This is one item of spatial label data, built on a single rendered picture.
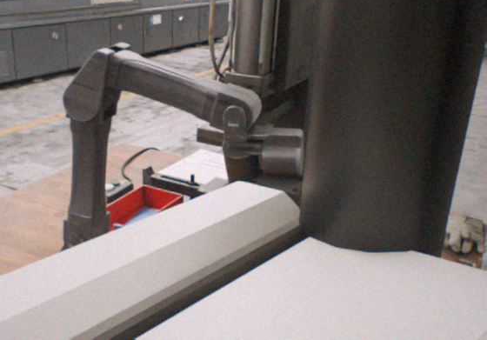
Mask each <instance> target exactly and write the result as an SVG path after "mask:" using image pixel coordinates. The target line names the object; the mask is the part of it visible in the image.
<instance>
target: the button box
mask: <svg viewBox="0 0 487 340"><path fill-rule="evenodd" d="M149 149H153V150H160V149H158V148H156V147H148V148H145V149H143V150H140V151H138V152H136V153H135V154H133V155H132V156H130V157H129V158H127V159H126V160H125V161H124V162H123V165H122V167H121V171H122V176H123V178H124V179H126V180H127V181H126V180H123V181H122V180H118V179H115V178H112V179H111V180H109V181H108V182H106V183H105V184H110V181H113V180H118V181H120V182H121V184H120V185H118V186H113V189H112V190H105V198H106V199H107V205H109V204H110V203H113V202H115V201H116V200H117V199H119V198H120V197H123V196H125V195H126V194H128V193H130V192H131V191H133V183H132V181H131V180H130V179H129V178H128V177H127V176H125V173H124V166H125V164H127V163H128V162H129V161H130V160H131V159H132V158H133V157H135V156H138V155H139V154H141V153H143V152H145V151H146V150H149Z"/></svg>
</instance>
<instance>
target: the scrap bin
mask: <svg viewBox="0 0 487 340"><path fill-rule="evenodd" d="M182 203H183V195H181V194H177V193H174V192H170V191H167V190H161V189H158V188H154V187H150V186H147V185H142V186H141V187H139V188H136V189H134V190H133V191H131V192H130V193H128V194H126V195H125V196H123V197H120V198H119V199H117V200H116V201H115V202H113V203H110V204H109V205H107V210H106V211H108V212H110V231H109V233H110V232H112V231H114V230H115V228H114V226H113V224H114V223H116V224H120V225H123V224H124V223H125V222H127V221H128V220H129V219H130V218H131V217H133V216H134V215H135V214H136V213H138V211H140V210H141V209H142V208H149V209H153V210H159V211H158V212H157V213H155V214H154V215H156V214H158V213H160V212H163V211H165V210H168V209H171V208H173V207H176V206H178V205H180V204H182ZM154 215H152V216H154Z"/></svg>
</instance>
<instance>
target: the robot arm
mask: <svg viewBox="0 0 487 340"><path fill-rule="evenodd" d="M122 91H124V92H129V93H132V94H135V95H139V96H141V97H147V98H149V99H151V100H154V101H157V102H159V103H163V104H166V105H169V106H171V107H174V108H176V109H179V110H182V111H185V112H187V113H189V114H191V115H193V116H194V117H196V118H198V119H200V120H203V121H205V122H208V123H209V126H210V127H213V128H216V129H218V130H222V131H223V144H222V152H223V160H224V165H225V169H226V176H227V180H228V185H230V184H233V183H237V182H243V183H250V184H254V185H257V186H261V187H265V188H269V189H273V190H280V191H283V192H284V193H285V194H286V195H287V196H288V197H289V198H290V199H291V200H292V201H293V203H294V204H295V205H296V206H297V207H298V208H299V209H300V203H301V194H302V186H303V177H304V176H302V170H303V166H304V165H303V162H304V133H303V131H302V130H300V129H286V128H273V126H256V120H257V118H258V116H259V115H260V113H261V109H262V105H261V101H260V99H259V97H258V95H257V94H256V93H255V92H253V91H251V90H247V89H245V88H242V87H239V86H236V85H234V84H230V83H227V84H223V83H219V82H216V81H213V80H207V79H202V78H200V77H194V76H192V75H189V74H186V73H183V72H181V70H177V69H174V68H171V67H169V66H166V65H163V64H160V63H156V62H154V61H151V60H149V59H146V58H143V57H141V56H139V55H138V54H136V53H134V52H131V51H130V45H128V44H126V43H118V44H115V45H112V46H110V47H109V48H108V49H102V50H98V51H95V52H93V53H92V55H91V56H90V58H89V59H88V60H87V62H86V63H84V65H83V66H82V67H81V69H80V70H79V71H78V73H77V74H76V75H75V76H74V77H73V78H72V80H71V81H70V83H69V84H68V85H67V87H66V88H65V90H64V91H63V97H62V102H63V107H64V109H65V117H66V118H69V119H70V133H71V173H70V201H69V204H68V208H67V217H66V218H65V219H64V220H63V246H62V248H61V249H60V251H59V253H60V252H63V251H64V250H67V249H68V248H71V247H73V246H76V245H78V244H81V243H85V242H87V241H89V240H91V239H94V238H97V237H100V236H102V235H105V234H107V233H109V231H110V212H108V211H106V210H107V203H106V202H105V182H106V165H107V150H108V141H109V134H110V128H111V121H112V117H113V116H115V115H116V114H117V103H118V102H119V100H120V97H121V93H122Z"/></svg>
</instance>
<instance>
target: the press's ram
mask: <svg viewBox="0 0 487 340"><path fill-rule="evenodd" d="M295 103H296V97H291V96H285V95H279V94H273V97H266V98H264V100H263V101H261V105H262V109H261V113H260V115H259V116H258V118H257V120H256V126H273V123H270V122H272V121H273V120H275V119H276V118H278V117H280V116H281V115H282V114H284V113H285V112H287V111H288V110H291V109H292V108H294V107H295ZM197 142H198V143H206V144H210V145H215V146H218V147H222V144H223V131H222V130H218V129H216V128H213V127H210V126H209V123H208V122H207V123H204V124H202V125H200V126H198V127H197Z"/></svg>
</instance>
